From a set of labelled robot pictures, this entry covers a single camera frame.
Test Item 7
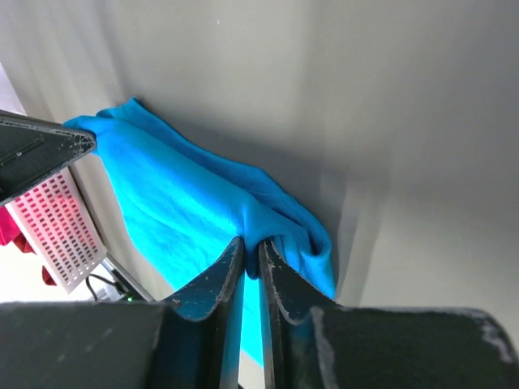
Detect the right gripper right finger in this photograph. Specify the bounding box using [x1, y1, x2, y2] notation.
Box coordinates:
[259, 239, 345, 388]

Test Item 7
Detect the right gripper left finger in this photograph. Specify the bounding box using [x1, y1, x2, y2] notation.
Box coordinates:
[160, 237, 245, 388]

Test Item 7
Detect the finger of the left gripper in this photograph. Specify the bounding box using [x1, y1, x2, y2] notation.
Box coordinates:
[1, 110, 97, 206]

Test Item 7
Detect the blue t shirt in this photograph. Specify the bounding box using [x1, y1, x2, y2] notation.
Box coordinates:
[66, 99, 336, 363]

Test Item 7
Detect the white plastic laundry basket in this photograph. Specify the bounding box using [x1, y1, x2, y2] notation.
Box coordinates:
[6, 168, 107, 293]

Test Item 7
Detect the magenta t shirt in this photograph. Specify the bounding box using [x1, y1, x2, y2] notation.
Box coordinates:
[0, 207, 20, 246]

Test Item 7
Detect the dark red t shirt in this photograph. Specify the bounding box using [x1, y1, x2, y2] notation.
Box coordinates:
[13, 233, 57, 286]

